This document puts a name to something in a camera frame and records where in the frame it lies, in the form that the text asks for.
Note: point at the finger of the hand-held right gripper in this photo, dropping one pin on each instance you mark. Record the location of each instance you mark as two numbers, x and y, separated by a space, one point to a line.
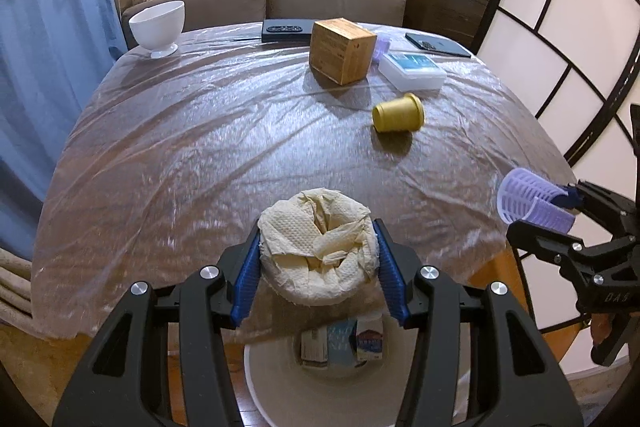
597 202
545 242

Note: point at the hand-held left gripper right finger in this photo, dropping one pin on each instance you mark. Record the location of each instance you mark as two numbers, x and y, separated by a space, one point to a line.
392 279

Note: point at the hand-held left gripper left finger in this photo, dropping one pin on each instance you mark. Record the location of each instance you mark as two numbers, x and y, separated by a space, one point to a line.
247 279

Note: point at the purple mesh plastic cup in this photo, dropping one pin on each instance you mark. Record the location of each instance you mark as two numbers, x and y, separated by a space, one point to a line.
520 194
381 48

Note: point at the white and blue carton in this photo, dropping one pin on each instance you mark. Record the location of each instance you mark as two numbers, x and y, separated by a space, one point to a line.
369 339

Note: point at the paper towel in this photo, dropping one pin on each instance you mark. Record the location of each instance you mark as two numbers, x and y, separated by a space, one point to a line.
310 237

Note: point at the beige striped carton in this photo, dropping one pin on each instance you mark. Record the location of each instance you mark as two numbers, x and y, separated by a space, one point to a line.
313 347

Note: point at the white trash bin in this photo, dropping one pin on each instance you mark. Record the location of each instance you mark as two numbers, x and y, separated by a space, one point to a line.
280 372

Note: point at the person's right hand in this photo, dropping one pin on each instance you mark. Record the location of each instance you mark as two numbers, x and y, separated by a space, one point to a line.
600 331

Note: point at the yellow plastic cup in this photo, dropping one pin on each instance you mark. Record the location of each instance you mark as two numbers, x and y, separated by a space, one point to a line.
397 114

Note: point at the black framed sliding door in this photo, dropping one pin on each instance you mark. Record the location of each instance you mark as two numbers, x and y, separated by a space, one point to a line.
550 32

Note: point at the clear plastic box blue label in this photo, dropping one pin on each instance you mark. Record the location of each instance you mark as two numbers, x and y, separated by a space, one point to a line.
412 72

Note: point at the flat black device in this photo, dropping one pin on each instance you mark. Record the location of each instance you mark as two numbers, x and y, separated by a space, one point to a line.
437 45

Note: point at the beige patterned cloth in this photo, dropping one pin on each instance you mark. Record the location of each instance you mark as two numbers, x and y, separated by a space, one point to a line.
20 287

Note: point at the brown cardboard box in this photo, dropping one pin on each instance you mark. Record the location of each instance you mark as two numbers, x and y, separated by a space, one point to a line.
340 52

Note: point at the black folding phone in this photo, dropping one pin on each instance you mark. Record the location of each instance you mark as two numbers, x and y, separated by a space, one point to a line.
287 31

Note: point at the white footed ceramic bowl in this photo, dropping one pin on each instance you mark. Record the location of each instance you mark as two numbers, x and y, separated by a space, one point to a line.
157 27

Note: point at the brown sofa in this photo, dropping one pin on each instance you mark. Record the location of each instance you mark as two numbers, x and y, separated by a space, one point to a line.
220 7

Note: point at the blue curtain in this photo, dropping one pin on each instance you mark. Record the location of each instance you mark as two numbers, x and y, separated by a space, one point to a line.
50 57

